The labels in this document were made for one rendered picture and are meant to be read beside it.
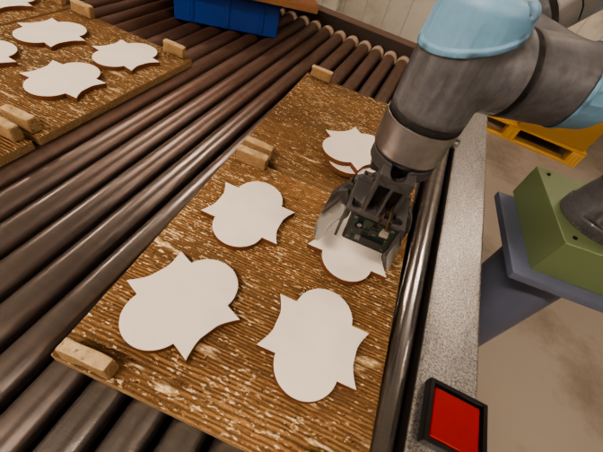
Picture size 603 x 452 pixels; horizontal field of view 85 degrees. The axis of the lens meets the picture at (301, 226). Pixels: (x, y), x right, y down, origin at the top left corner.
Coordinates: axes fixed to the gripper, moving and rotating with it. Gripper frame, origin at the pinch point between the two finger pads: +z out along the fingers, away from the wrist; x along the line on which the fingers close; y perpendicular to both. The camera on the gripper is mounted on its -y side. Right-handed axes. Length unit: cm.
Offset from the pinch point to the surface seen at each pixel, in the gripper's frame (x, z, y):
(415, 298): 12.4, 2.5, 2.7
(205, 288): -15.7, -0.6, 16.9
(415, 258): 11.4, 2.7, -5.2
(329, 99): -16.4, 1.4, -42.9
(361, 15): -59, 73, -370
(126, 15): -79, 3, -49
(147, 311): -20.0, -0.7, 22.5
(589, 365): 140, 96, -73
